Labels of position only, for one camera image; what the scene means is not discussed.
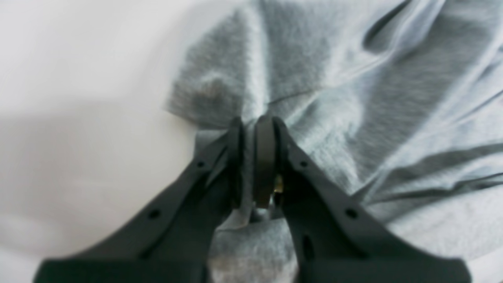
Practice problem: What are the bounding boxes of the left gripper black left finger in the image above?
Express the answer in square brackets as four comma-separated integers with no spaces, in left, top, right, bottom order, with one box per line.
[34,118,244,283]

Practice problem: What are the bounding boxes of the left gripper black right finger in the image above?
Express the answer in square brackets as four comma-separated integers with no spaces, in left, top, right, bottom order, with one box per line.
[253,115,472,283]

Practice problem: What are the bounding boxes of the grey T-shirt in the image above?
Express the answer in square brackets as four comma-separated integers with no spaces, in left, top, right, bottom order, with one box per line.
[167,0,502,283]

